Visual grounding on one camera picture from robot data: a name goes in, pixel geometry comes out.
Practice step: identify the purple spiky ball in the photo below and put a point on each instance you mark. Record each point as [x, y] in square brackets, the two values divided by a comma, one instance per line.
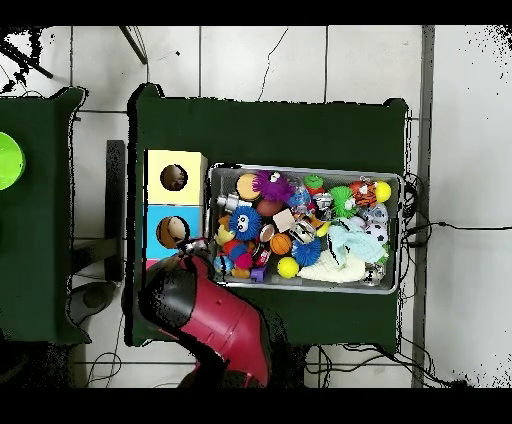
[275, 186]

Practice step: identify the cream knit cloth roll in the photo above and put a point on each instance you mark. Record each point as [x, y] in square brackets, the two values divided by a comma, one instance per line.
[336, 272]

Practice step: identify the mint green knit cloth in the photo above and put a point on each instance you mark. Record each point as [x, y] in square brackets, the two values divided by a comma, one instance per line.
[352, 244]

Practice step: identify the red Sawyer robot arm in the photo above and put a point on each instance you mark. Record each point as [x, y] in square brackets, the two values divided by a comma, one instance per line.
[220, 320]

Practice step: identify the clear mesh bin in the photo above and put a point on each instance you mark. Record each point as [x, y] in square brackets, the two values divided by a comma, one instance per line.
[222, 182]

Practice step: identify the wooden three-hole box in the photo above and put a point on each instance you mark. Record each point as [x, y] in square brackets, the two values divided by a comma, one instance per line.
[192, 192]

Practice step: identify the brown toy football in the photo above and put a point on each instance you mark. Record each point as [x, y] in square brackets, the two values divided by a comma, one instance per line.
[269, 208]

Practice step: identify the blue fuzzy monster toy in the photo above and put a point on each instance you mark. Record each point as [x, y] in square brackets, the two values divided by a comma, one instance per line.
[245, 224]

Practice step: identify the yellow ball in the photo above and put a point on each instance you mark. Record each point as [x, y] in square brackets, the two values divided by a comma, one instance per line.
[288, 267]

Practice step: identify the dark green tablecloth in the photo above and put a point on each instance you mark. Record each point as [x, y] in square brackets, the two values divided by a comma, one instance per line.
[240, 128]

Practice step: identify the orange tiger plush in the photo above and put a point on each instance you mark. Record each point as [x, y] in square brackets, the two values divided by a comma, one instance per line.
[364, 192]

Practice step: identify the black and white soccer ball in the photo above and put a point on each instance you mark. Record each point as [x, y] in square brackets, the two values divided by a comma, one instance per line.
[377, 234]

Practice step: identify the black upright bar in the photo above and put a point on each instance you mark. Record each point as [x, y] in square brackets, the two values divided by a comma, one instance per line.
[115, 200]

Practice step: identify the black tripod leg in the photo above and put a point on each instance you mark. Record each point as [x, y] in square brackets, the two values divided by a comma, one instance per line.
[134, 45]
[28, 60]

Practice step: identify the green covered side table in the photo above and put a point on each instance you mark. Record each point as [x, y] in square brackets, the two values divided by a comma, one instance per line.
[40, 240]

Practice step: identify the lime green round object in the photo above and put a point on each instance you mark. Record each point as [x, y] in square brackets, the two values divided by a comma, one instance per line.
[6, 160]

